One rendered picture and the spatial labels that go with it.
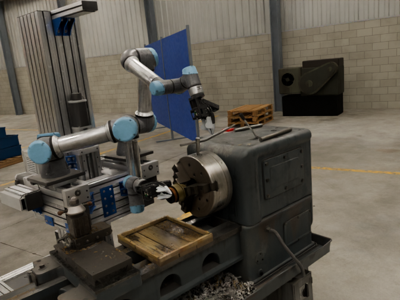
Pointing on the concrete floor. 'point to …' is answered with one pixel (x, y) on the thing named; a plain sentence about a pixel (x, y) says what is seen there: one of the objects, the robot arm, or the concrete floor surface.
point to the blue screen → (185, 126)
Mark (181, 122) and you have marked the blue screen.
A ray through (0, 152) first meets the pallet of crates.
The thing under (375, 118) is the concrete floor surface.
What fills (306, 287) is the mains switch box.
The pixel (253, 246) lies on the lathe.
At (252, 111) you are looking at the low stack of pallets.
